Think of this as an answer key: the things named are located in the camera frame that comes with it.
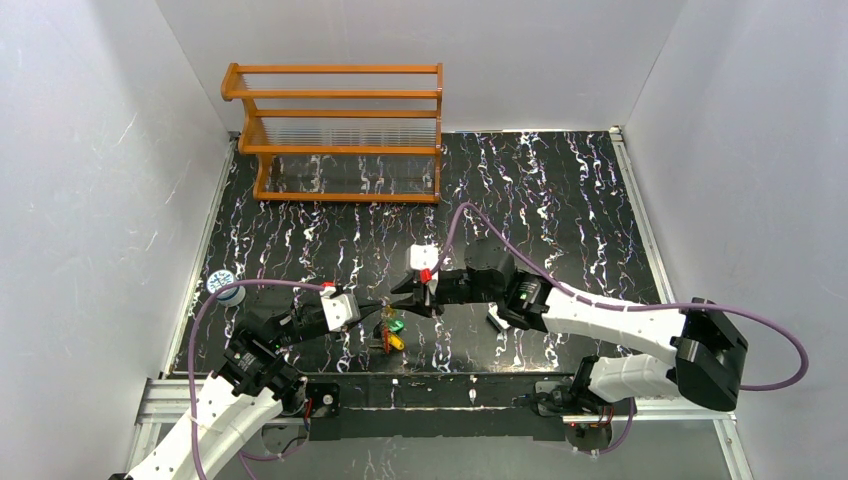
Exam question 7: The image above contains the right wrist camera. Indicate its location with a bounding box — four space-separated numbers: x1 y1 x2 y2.
406 244 440 285

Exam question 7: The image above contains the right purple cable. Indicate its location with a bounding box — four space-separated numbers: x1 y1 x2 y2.
430 202 810 456

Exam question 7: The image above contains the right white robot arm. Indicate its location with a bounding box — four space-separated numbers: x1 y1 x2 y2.
391 239 748 412

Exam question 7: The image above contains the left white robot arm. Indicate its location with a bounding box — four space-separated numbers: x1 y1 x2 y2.
119 294 384 479

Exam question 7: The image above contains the orange wooden rack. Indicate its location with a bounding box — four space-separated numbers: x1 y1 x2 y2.
220 63 444 204

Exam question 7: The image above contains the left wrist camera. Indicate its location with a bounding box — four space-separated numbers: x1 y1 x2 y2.
320 282 362 332

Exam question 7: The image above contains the white card box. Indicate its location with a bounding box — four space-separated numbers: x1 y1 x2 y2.
486 312 512 332

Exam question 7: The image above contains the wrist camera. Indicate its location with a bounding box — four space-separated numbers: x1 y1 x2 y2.
320 282 362 332
406 244 440 285

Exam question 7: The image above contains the red white key ring bundle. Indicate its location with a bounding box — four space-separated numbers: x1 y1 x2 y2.
370 305 407 356

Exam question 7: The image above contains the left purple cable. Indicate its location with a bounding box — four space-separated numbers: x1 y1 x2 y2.
187 278 336 480

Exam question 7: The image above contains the purple cable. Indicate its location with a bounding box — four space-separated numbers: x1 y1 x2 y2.
430 202 810 456
187 278 336 480

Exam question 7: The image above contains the aluminium frame rail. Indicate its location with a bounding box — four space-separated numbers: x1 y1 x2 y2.
608 125 754 479

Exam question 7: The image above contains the blue white round tin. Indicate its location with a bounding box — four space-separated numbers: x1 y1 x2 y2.
206 269 246 308

